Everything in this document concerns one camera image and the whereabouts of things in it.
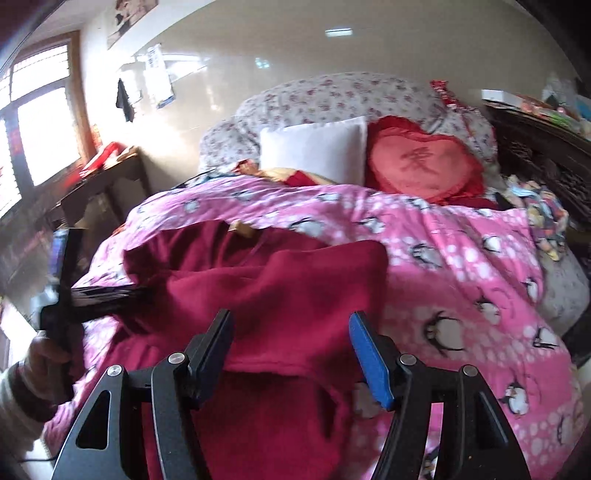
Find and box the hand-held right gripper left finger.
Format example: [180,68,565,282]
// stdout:
[50,308,234,480]

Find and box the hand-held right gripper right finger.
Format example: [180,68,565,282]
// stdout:
[348,311,534,480]

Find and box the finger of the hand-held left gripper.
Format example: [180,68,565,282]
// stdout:
[71,285,154,322]

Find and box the dark red garment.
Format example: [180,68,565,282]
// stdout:
[81,220,389,480]

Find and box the person's left forearm white sleeve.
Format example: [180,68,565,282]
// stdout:
[0,360,52,459]

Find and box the colourful pile of clothes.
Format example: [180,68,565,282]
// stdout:
[502,174,571,260]

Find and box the person's left hand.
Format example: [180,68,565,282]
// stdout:
[27,333,71,409]

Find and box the wooden side desk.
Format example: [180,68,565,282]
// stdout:
[50,147,152,234]

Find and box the pink penguin print blanket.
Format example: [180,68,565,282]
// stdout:
[44,176,583,480]

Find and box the red box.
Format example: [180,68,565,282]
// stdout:
[79,142,129,180]

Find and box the wooden framed window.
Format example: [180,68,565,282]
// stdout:
[0,31,95,220]

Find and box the yellow and red cloth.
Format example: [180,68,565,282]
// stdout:
[235,159,334,188]

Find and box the dark hanging cloth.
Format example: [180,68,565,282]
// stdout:
[115,78,136,123]

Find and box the red heart-shaped pillow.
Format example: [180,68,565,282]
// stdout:
[364,115,486,206]

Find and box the grey bed sheet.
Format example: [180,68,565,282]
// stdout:
[537,248,591,335]

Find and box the white pillow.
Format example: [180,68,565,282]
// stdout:
[259,116,368,186]

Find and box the dark carved wooden cabinet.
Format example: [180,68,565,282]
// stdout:
[482,102,591,229]

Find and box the floral grey quilt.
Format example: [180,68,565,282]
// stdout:
[198,71,498,178]

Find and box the red shiny packet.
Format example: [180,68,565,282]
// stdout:
[428,79,477,112]

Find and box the clutter of boxes on cabinet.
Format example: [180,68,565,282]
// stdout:
[481,74,591,136]

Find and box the white wall calendar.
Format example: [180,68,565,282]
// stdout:
[135,43,177,110]

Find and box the wall poster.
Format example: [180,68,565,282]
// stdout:
[106,0,161,50]

